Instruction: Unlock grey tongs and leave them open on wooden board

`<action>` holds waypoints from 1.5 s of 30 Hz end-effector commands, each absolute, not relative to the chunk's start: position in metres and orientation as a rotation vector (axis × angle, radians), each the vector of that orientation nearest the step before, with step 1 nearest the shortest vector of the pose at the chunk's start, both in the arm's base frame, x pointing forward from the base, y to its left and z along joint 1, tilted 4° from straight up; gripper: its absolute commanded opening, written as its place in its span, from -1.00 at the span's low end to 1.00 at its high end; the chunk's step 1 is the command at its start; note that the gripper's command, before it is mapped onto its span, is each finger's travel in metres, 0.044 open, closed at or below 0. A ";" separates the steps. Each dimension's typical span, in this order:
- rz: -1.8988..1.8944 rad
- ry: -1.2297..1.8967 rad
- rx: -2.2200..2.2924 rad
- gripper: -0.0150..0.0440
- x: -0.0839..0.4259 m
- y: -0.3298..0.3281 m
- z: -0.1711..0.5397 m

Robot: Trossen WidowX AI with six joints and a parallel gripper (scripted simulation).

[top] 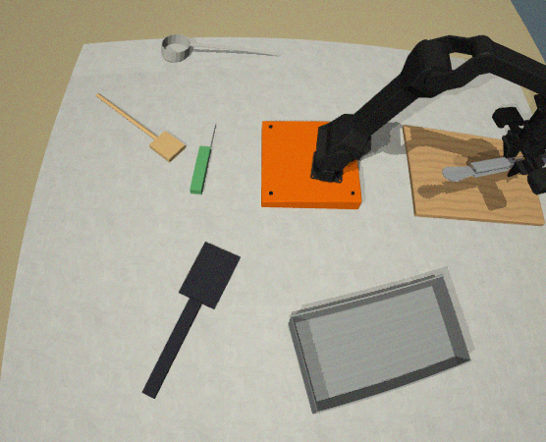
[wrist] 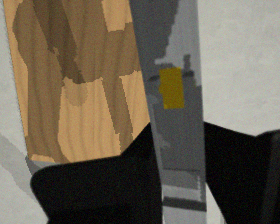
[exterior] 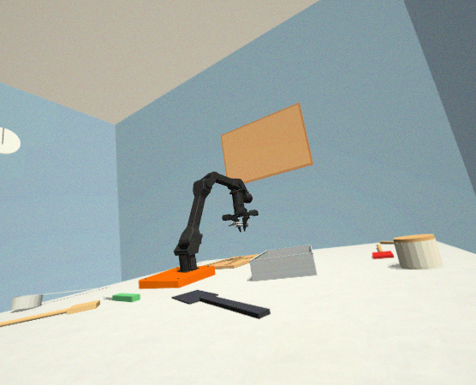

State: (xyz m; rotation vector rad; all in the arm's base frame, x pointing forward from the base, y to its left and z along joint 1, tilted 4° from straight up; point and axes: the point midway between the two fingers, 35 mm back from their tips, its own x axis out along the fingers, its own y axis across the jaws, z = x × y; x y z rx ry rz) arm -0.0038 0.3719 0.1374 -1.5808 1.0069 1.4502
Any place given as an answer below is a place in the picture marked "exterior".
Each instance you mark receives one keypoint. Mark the grey round pan with long handle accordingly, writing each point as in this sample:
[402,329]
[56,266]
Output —
[21,302]

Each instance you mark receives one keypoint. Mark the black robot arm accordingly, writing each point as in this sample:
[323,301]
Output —
[191,238]

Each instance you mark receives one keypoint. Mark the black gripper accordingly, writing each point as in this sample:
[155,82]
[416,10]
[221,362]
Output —
[239,212]

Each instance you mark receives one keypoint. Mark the grey pot with wooden lid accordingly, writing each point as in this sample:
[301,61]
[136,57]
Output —
[418,252]

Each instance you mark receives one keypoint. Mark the tan flat paddle with long handle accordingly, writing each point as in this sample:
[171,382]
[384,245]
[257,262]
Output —
[74,309]

